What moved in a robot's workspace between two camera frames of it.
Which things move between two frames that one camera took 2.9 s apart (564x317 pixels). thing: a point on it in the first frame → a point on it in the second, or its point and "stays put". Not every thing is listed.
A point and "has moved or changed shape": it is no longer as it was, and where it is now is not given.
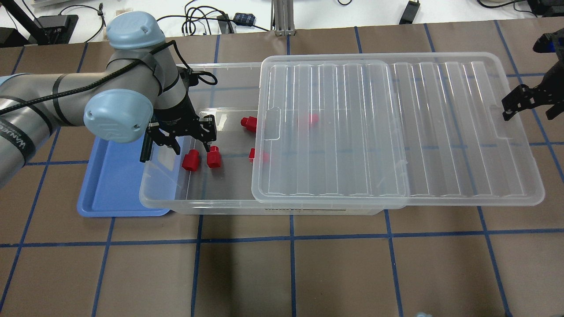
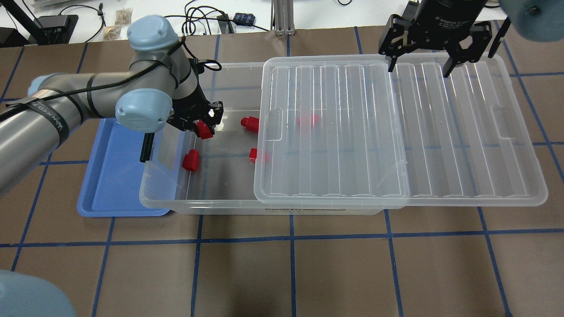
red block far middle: x=250 y=123 stays put
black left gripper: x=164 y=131 → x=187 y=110
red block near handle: x=191 y=161 stays put
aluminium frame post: x=282 y=11 stays put
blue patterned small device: x=244 y=19 stays put
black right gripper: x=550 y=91 → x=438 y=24
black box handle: x=146 y=146 stays put
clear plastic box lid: x=371 y=133 stays put
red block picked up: x=214 y=159 has moved or changed shape
